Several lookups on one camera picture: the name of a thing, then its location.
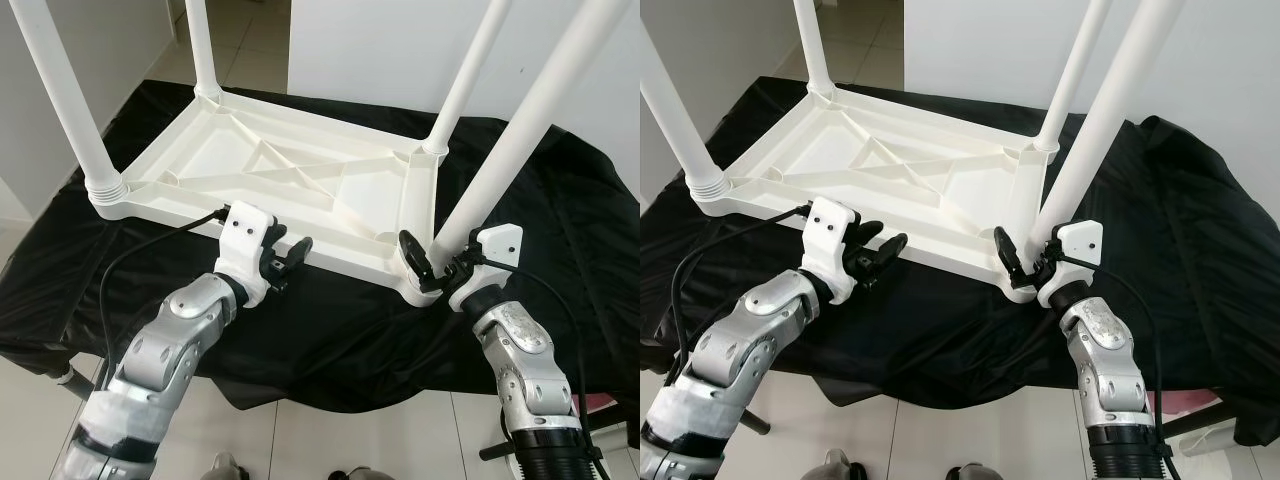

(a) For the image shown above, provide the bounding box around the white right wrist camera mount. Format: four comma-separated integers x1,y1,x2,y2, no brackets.
447,224,525,314
1034,219,1105,309

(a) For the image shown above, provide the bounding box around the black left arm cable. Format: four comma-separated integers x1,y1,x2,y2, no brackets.
97,206,234,363
674,202,818,373

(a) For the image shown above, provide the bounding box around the pink stool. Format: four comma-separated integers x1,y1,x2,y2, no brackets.
575,392,627,417
1150,388,1232,414

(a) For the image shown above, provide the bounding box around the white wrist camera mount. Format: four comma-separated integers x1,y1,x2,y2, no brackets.
212,201,282,307
1034,219,1105,309
447,224,525,314
799,196,862,304

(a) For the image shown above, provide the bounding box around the dark grey table base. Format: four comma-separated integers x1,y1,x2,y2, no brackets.
838,374,901,407
224,375,283,407

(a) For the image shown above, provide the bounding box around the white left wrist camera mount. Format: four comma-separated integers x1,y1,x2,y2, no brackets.
212,201,282,307
799,196,862,304

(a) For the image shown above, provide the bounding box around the black metal table leg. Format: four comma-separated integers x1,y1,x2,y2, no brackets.
55,364,97,402
734,404,774,437

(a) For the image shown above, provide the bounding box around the white plastic table top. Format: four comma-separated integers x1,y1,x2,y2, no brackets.
91,85,447,307
687,83,1052,304

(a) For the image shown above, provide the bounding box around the black cloth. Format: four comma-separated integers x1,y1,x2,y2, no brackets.
640,75,1280,447
0,78,641,414

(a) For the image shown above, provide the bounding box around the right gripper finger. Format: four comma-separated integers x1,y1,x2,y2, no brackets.
397,229,437,287
993,225,1032,284

